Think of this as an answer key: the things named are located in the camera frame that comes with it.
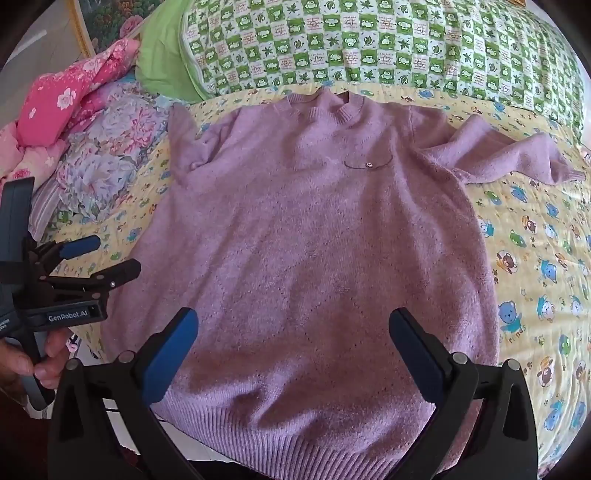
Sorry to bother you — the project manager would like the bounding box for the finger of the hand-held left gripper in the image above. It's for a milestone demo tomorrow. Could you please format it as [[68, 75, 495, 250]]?
[[41, 258, 141, 303], [27, 234, 101, 278]]

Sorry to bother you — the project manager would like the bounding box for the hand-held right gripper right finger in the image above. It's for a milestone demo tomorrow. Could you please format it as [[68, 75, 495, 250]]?
[[389, 308, 539, 480]]

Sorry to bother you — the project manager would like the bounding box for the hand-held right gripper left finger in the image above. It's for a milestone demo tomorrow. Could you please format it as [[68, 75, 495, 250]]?
[[48, 307, 204, 480]]

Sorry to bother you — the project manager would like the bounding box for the purple knit sweater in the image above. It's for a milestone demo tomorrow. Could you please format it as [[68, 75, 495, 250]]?
[[100, 88, 588, 474]]

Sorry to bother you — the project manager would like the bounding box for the person's left hand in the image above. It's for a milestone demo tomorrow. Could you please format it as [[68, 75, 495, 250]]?
[[0, 328, 75, 402]]

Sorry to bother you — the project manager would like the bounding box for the light pink floral cloth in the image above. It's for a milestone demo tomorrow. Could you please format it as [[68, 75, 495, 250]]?
[[0, 122, 70, 185]]

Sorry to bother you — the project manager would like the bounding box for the pale floral blanket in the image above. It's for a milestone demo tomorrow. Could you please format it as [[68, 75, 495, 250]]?
[[30, 80, 185, 241]]

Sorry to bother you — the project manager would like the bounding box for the dark red cloth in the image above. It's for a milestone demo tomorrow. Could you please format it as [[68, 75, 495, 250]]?
[[0, 378, 61, 480]]

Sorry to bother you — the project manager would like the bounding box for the bright pink floral cloth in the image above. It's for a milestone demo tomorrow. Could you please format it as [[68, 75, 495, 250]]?
[[16, 39, 144, 148]]

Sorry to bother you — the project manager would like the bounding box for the yellow cartoon print bed sheet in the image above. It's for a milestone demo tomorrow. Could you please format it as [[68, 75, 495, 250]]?
[[41, 85, 591, 476]]

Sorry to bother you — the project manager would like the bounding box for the framed landscape painting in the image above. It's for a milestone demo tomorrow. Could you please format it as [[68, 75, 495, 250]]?
[[69, 0, 160, 56]]

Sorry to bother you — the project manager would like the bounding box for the green checked quilt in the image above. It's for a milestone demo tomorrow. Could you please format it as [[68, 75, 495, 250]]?
[[136, 0, 587, 134]]

